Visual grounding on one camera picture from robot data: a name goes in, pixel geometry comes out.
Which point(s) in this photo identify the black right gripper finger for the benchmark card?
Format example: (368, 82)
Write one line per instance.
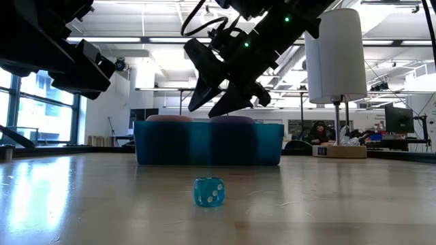
(238, 95)
(207, 75)

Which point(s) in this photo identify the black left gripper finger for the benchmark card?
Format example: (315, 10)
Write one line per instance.
(88, 76)
(27, 47)

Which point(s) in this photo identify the purple foam die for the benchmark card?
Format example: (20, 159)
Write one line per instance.
(232, 119)

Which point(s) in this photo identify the pink foam die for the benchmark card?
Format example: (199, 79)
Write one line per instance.
(169, 118)

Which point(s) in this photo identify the blue plastic bin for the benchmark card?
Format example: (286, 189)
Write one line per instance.
(207, 144)

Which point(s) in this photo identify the white shade table lamp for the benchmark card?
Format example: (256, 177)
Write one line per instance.
(337, 61)

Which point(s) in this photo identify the person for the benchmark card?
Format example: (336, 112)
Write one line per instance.
(320, 131)

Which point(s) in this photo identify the small cyan die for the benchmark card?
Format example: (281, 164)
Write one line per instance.
(209, 192)

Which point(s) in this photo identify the blue storage box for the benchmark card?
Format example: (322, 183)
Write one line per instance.
(375, 136)

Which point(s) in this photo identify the black computer monitor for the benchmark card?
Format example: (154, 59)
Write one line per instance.
(399, 119)

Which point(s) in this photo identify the black ceiling dome camera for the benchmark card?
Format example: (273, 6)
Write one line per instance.
(120, 64)

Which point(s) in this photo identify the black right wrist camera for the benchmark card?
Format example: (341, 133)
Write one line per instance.
(223, 39)

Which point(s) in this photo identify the black wall screen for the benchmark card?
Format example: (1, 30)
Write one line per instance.
(143, 115)

